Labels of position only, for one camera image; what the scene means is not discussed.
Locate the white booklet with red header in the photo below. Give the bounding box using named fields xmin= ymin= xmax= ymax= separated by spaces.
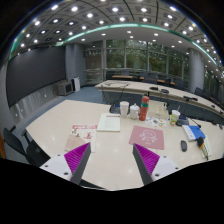
xmin=97 ymin=113 xmax=120 ymax=132

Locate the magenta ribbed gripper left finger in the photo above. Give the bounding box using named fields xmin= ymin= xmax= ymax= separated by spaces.
xmin=64 ymin=143 xmax=91 ymax=185

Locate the black desk phone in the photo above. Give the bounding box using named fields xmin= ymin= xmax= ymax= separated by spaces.
xmin=109 ymin=104 xmax=120 ymax=114

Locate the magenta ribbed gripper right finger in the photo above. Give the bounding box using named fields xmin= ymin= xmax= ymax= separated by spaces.
xmin=133 ymin=143 xmax=160 ymax=185

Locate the pink mouse pad with drawing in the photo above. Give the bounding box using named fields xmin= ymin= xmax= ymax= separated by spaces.
xmin=129 ymin=126 xmax=164 ymax=150

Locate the grey cabinet box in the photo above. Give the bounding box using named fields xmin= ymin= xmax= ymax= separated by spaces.
xmin=57 ymin=82 xmax=73 ymax=96

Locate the white paper cup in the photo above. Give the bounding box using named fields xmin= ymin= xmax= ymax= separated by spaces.
xmin=120 ymin=101 xmax=129 ymax=118

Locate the black and yellow handheld tool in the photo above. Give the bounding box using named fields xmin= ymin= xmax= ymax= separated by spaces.
xmin=197 ymin=137 xmax=212 ymax=160

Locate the large dark wall screen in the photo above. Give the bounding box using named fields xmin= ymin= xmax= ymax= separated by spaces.
xmin=6 ymin=47 xmax=66 ymax=106

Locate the white lidded jar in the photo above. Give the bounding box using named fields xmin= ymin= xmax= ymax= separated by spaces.
xmin=130 ymin=104 xmax=140 ymax=119

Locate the green and white takeaway cup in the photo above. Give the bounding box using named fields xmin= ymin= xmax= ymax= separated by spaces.
xmin=170 ymin=110 xmax=180 ymax=126

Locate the red bottle with green band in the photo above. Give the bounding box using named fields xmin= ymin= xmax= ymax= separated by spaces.
xmin=139 ymin=96 xmax=149 ymax=121

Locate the colourful sticker sheet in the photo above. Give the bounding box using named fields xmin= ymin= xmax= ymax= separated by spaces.
xmin=146 ymin=117 xmax=166 ymax=127

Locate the dark grey computer mouse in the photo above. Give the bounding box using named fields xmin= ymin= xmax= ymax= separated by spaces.
xmin=181 ymin=140 xmax=187 ymax=152

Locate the long curved conference desk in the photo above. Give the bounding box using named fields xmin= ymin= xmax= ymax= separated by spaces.
xmin=96 ymin=80 xmax=224 ymax=118

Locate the red and white printed leaflet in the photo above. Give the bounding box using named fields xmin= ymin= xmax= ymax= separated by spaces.
xmin=65 ymin=124 xmax=97 ymax=153

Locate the black office chair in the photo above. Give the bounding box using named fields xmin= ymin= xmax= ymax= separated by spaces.
xmin=2 ymin=125 xmax=52 ymax=168

